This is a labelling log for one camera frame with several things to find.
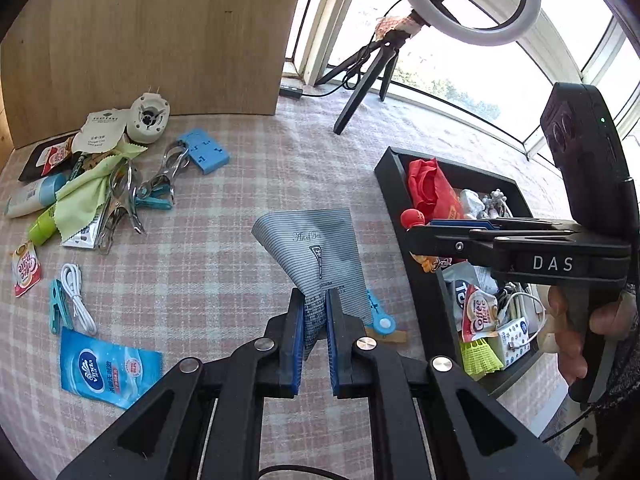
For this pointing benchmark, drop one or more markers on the black wipes packet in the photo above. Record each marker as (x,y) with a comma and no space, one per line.
(30,167)

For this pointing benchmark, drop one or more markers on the green microfiber cloth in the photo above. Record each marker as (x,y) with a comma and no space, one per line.
(80,205)

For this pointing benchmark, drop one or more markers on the grey striped packet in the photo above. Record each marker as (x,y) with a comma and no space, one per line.
(310,240)

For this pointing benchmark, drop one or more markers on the blue plastic phone stand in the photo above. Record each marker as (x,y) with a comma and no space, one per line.
(210,157)

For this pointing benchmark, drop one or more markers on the white paper packet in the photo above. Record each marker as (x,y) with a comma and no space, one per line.
(100,132)

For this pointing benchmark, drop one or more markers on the grey knobbed massager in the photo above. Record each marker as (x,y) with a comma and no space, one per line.
(492,202)

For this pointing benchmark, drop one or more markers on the white printed sachet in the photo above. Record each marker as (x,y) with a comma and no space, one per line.
(470,272)
(80,237)

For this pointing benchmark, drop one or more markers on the dark green battery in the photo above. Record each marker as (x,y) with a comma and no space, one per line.
(75,172)

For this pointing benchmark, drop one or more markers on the clear plastic bag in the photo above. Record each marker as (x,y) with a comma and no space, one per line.
(472,205)

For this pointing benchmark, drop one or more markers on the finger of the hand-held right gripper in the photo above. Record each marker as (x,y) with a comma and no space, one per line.
(450,245)
(460,222)

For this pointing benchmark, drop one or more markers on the wooden board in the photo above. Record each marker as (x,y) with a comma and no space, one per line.
(150,35)

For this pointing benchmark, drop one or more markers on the blue wet wipe packet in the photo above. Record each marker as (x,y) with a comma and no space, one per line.
(100,370)

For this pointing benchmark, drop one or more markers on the yellow green shuttlecock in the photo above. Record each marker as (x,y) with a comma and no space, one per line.
(480,357)

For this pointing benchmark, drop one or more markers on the green tube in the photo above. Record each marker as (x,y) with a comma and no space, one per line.
(42,225)

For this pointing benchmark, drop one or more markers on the star print tissue packet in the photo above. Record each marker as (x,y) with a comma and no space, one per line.
(512,340)

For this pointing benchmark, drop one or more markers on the light pine wood panel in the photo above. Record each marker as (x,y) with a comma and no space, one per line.
(4,135)

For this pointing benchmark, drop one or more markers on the person's right hand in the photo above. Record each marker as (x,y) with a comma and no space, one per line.
(557,340)

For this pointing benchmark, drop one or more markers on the black container box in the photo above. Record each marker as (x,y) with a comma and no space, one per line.
(435,290)

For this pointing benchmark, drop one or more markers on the red snack packet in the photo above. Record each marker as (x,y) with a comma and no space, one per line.
(430,185)

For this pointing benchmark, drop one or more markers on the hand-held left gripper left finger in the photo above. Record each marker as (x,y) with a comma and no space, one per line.
(295,345)

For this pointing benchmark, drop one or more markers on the red round toy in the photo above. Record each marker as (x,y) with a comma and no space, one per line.
(414,217)

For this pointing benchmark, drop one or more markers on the wooden clothespin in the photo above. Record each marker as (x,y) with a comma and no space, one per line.
(92,162)

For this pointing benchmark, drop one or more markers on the person's right forearm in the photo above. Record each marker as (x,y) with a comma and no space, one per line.
(620,385)

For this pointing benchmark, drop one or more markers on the white bottle with blue cap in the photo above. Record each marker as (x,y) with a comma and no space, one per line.
(30,197)

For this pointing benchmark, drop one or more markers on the black tripod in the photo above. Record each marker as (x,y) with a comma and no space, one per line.
(357,95)

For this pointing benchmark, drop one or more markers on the white round plug-in device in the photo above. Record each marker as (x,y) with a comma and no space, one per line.
(147,130)

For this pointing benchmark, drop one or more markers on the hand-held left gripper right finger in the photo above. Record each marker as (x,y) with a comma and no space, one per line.
(334,345)

